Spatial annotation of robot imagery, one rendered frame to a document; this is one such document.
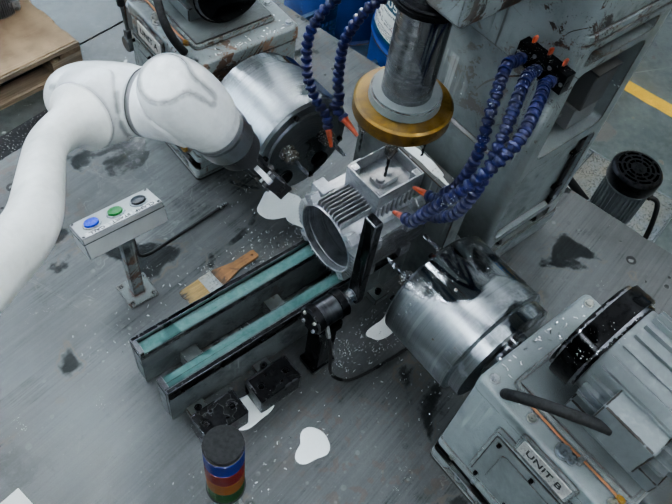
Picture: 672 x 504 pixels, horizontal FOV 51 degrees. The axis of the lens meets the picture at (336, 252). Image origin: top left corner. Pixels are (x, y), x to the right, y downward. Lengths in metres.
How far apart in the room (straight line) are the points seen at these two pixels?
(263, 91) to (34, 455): 0.85
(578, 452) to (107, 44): 2.82
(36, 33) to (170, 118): 2.40
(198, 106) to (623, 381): 0.70
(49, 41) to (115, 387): 2.04
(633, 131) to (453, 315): 2.42
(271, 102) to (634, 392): 0.89
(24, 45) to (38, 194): 2.48
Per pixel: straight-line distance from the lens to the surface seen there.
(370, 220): 1.19
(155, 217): 1.43
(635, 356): 1.07
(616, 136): 3.49
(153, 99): 0.96
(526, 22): 1.28
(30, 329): 1.63
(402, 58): 1.17
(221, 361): 1.39
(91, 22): 3.61
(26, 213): 0.80
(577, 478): 1.17
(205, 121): 0.99
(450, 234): 1.47
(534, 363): 1.23
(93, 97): 1.04
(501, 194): 1.48
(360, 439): 1.48
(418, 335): 1.29
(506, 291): 1.28
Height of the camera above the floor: 2.18
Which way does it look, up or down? 55 degrees down
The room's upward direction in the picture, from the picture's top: 11 degrees clockwise
